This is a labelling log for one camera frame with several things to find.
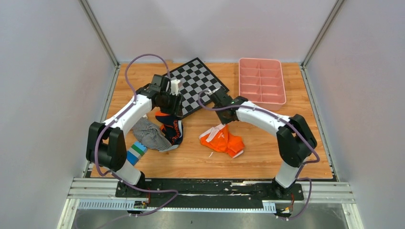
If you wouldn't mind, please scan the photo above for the black white checkerboard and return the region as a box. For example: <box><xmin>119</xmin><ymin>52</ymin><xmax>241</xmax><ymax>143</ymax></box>
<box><xmin>170</xmin><ymin>58</ymin><xmax>229</xmax><ymax>118</ymax></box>

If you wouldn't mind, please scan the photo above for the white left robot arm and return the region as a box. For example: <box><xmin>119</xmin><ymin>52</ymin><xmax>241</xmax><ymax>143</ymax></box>
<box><xmin>85</xmin><ymin>74</ymin><xmax>183</xmax><ymax>197</ymax></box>

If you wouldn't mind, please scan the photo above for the white slotted cable duct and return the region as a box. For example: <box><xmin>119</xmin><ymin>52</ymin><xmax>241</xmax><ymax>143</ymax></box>
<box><xmin>76</xmin><ymin>199</ymin><xmax>276</xmax><ymax>213</ymax></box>

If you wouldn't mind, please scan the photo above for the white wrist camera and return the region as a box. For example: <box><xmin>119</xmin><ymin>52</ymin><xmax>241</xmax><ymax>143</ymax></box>
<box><xmin>205</xmin><ymin>87</ymin><xmax>226</xmax><ymax>96</ymax></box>
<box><xmin>170</xmin><ymin>79</ymin><xmax>182</xmax><ymax>95</ymax></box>

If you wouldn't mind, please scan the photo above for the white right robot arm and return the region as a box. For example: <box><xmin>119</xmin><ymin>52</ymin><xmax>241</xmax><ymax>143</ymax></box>
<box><xmin>206</xmin><ymin>88</ymin><xmax>318</xmax><ymax>199</ymax></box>

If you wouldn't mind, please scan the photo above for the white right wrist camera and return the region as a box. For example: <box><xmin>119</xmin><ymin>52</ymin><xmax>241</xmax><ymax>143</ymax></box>
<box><xmin>205</xmin><ymin>87</ymin><xmax>226</xmax><ymax>96</ymax></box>

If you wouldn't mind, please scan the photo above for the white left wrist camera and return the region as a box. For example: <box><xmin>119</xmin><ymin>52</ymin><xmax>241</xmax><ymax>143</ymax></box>
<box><xmin>170</xmin><ymin>79</ymin><xmax>182</xmax><ymax>95</ymax></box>

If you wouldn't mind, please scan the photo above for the pink compartment tray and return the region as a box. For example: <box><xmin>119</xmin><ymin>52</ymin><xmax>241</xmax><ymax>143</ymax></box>
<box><xmin>239</xmin><ymin>58</ymin><xmax>287</xmax><ymax>111</ymax></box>

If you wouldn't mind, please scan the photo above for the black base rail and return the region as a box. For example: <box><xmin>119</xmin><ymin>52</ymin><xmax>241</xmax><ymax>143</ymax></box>
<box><xmin>115</xmin><ymin>178</ymin><xmax>304</xmax><ymax>208</ymax></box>

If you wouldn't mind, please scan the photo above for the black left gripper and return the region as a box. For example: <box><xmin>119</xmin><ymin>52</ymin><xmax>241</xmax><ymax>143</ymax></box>
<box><xmin>158</xmin><ymin>91</ymin><xmax>184</xmax><ymax>118</ymax></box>

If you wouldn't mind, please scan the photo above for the grey striped underwear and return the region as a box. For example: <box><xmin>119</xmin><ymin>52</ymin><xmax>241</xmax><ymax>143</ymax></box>
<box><xmin>132</xmin><ymin>117</ymin><xmax>171</xmax><ymax>151</ymax></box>

